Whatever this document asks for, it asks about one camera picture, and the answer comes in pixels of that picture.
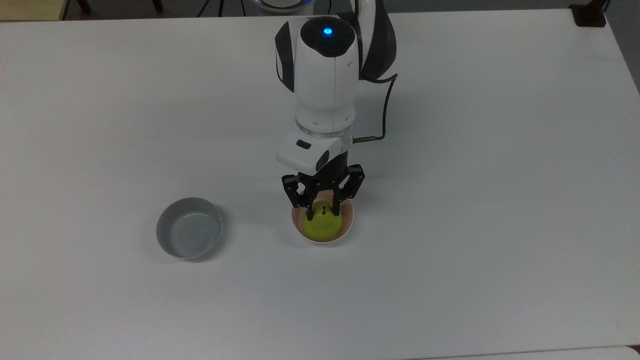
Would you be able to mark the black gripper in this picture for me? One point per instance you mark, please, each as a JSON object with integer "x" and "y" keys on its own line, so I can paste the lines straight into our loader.
{"x": 332, "y": 172}

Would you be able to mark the pale pink bowl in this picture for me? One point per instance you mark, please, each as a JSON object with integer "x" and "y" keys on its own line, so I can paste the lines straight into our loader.
{"x": 349, "y": 225}

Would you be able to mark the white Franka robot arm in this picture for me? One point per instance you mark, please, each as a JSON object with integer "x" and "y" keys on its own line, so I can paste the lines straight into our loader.
{"x": 325, "y": 80}

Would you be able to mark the black stand base clamp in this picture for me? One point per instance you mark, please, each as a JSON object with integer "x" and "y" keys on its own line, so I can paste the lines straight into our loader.
{"x": 589, "y": 14}

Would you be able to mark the white wrist-mounted box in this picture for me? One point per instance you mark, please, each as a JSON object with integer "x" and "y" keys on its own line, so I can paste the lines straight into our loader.
{"x": 305, "y": 152}

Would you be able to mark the white side table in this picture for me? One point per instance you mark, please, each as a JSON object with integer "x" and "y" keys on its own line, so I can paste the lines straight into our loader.
{"x": 575, "y": 356}

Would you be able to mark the green apple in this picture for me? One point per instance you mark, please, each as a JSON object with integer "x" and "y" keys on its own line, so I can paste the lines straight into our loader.
{"x": 322, "y": 228}

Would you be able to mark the grey bowl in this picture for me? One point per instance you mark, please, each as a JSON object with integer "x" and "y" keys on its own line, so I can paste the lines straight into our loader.
{"x": 190, "y": 230}

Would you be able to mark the yellow wooden board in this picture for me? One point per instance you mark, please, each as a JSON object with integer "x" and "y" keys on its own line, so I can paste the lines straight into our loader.
{"x": 32, "y": 9}

